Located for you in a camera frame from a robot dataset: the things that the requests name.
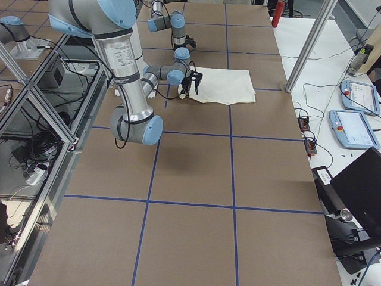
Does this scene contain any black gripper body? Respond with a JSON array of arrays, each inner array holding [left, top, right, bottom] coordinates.
[[182, 73, 193, 89]]

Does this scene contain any cream long-sleeve cat shirt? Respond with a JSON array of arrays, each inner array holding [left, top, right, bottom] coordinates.
[[189, 67, 256, 105]]

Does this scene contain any white central support column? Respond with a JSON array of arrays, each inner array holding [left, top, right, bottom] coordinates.
[[114, 0, 158, 99]]

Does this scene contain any orange electronics board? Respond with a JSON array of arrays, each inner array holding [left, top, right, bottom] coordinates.
[[297, 117, 311, 132]]

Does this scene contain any red cylinder tube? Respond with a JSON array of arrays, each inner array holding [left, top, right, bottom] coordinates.
[[271, 0, 286, 28]]

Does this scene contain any near blue teach pendant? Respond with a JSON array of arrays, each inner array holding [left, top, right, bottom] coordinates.
[[329, 110, 380, 150]]

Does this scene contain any blue teach pendant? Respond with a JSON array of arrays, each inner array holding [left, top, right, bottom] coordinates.
[[339, 80, 380, 116], [329, 110, 380, 150]]

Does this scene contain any far blue teach pendant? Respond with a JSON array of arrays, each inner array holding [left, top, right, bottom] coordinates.
[[339, 80, 380, 116]]

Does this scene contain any black monitor on stand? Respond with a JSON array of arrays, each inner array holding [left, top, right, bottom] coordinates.
[[331, 147, 380, 238]]

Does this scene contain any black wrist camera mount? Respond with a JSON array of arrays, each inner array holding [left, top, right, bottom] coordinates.
[[191, 70, 203, 95], [185, 35, 197, 50]]

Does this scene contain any aluminium frame post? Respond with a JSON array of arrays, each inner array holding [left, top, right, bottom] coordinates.
[[285, 0, 338, 93]]

